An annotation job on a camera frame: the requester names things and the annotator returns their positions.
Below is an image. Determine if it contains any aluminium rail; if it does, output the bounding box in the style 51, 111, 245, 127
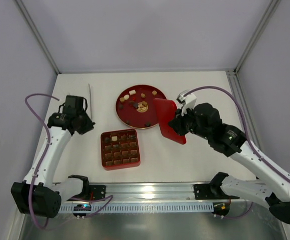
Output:
52, 182, 240, 204
226, 69, 262, 150

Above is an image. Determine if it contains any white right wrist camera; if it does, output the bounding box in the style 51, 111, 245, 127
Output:
177, 90, 197, 117

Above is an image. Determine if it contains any right aluminium frame post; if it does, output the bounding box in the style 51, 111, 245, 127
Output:
234, 0, 281, 74

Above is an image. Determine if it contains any aluminium front rail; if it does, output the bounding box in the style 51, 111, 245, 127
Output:
52, 182, 240, 204

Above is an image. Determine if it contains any round red tray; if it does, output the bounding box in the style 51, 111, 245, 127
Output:
115, 84, 166, 129

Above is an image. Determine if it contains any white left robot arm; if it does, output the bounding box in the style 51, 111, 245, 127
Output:
11, 95, 95, 219

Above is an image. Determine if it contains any white chocolate top left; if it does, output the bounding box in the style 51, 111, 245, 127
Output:
129, 90, 136, 95

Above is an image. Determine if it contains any slotted grey cable duct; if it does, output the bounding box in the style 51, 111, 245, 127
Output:
58, 201, 214, 214

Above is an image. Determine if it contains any square red chocolate box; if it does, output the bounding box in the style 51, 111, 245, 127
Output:
100, 128, 141, 171

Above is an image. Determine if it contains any left aluminium frame post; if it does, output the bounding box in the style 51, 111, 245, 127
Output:
13, 0, 61, 75

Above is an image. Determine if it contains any square red box lid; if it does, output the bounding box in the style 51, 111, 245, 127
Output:
153, 98, 187, 145

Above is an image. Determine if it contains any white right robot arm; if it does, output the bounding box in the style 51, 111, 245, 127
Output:
168, 103, 290, 224

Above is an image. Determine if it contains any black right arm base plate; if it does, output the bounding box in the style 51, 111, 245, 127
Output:
193, 183, 239, 200

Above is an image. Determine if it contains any aluminium frame post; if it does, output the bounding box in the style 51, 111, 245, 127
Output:
13, 0, 61, 75
234, 0, 281, 74

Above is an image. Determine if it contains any right side aluminium rail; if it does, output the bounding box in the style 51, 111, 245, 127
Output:
226, 69, 262, 150

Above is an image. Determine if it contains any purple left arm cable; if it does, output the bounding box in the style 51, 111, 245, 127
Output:
24, 93, 113, 230

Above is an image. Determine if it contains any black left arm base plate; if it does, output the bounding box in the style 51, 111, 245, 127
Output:
70, 184, 106, 201

